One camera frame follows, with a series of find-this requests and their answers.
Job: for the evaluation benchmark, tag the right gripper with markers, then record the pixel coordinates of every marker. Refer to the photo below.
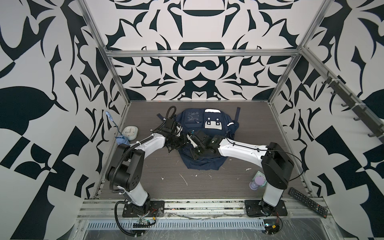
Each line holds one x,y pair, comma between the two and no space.
194,155

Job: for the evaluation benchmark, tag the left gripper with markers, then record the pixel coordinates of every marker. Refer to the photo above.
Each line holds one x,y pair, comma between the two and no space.
183,142

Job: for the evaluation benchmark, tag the navy blue student backpack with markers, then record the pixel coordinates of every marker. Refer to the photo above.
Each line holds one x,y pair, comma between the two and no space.
212,122

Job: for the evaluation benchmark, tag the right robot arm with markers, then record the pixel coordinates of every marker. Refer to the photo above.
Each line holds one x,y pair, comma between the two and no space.
277,164

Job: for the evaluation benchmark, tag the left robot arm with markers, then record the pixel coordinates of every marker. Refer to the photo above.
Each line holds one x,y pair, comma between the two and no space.
125,169

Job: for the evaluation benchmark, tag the white round alarm clock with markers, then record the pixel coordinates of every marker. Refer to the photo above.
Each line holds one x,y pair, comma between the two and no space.
130,132

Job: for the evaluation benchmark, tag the small green circuit board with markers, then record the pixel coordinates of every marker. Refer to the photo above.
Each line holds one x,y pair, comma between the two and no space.
272,228

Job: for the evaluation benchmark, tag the black remote control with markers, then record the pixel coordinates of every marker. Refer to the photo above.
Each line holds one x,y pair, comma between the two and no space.
308,202

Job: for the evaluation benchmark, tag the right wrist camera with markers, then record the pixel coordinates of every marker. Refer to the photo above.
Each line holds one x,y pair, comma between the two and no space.
191,141

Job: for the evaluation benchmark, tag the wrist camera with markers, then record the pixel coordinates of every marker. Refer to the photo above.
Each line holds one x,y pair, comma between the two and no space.
191,141
171,127

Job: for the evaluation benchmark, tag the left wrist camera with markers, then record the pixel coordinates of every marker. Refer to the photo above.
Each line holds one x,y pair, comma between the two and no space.
171,127

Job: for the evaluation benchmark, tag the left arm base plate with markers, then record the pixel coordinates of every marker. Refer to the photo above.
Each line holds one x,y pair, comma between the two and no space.
149,209

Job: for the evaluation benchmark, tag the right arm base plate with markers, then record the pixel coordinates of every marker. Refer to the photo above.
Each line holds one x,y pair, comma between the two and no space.
258,208

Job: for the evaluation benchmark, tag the white slotted cable duct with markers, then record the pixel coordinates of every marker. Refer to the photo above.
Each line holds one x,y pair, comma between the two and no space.
210,224

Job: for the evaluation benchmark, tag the wall hook rack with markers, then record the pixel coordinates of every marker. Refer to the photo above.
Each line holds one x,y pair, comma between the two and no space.
354,103

